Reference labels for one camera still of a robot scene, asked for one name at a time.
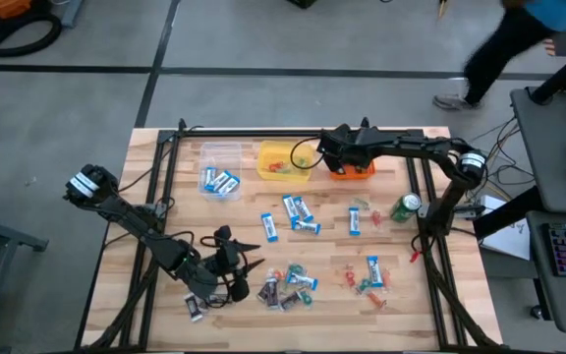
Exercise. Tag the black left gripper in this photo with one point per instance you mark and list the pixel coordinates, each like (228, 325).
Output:
(226, 260)

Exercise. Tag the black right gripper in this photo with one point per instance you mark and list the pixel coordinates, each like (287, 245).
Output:
(349, 145)

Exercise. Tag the pink white wrapper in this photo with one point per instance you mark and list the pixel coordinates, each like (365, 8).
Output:
(277, 274)

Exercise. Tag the silver black snack wrapper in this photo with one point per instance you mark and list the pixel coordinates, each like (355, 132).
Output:
(273, 294)

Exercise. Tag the teal gummy candy packet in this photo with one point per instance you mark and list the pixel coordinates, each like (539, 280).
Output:
(363, 285)
(305, 297)
(294, 269)

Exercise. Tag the red gummy candy packet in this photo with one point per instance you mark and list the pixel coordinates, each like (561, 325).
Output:
(276, 167)
(376, 218)
(350, 278)

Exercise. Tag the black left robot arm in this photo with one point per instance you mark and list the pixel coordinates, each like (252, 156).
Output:
(130, 221)

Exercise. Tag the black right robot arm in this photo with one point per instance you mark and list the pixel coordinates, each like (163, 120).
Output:
(420, 145)

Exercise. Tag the orange gummy candy packet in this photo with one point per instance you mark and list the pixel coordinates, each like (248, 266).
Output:
(375, 299)
(386, 278)

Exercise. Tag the orange plastic basket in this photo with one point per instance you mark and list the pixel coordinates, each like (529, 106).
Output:
(367, 173)

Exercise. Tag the green soda can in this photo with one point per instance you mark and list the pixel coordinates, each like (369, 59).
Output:
(405, 207)

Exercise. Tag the yellow plastic bin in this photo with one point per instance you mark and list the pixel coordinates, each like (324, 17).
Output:
(263, 147)

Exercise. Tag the clear plastic bin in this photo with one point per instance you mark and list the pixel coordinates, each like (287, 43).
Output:
(204, 147)

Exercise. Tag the white paper sheet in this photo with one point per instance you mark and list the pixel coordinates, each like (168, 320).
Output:
(511, 241)

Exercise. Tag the person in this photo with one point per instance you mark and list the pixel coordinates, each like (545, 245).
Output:
(509, 44)

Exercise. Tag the grey desk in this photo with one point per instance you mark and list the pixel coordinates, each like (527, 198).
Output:
(548, 147)

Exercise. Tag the black stand pole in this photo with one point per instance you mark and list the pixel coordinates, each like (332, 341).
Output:
(565, 74)

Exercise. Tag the black desk caster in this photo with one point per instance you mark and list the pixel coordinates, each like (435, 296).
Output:
(536, 311)

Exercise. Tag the black aluminium table frame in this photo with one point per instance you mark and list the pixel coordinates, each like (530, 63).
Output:
(263, 133)

